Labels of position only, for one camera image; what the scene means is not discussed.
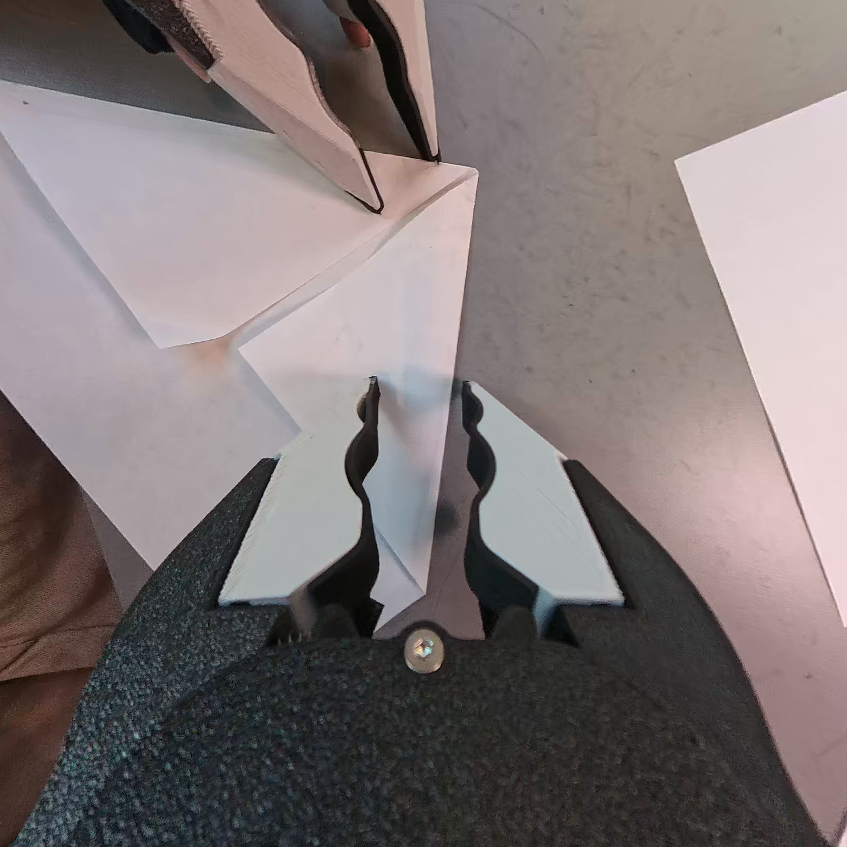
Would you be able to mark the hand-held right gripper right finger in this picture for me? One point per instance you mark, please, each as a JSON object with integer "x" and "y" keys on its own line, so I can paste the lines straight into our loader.
{"x": 542, "y": 523}

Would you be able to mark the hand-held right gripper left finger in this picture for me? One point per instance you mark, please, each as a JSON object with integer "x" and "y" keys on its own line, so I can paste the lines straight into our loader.
{"x": 298, "y": 523}

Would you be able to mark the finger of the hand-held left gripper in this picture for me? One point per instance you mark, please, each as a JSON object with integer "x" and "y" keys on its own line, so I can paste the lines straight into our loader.
{"x": 278, "y": 73}
{"x": 413, "y": 59}

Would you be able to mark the white paper sheet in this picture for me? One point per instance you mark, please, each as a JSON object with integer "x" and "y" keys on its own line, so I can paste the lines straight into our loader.
{"x": 198, "y": 231}
{"x": 794, "y": 298}

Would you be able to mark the person's left hand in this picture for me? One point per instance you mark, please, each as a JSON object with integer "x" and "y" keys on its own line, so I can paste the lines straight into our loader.
{"x": 357, "y": 33}

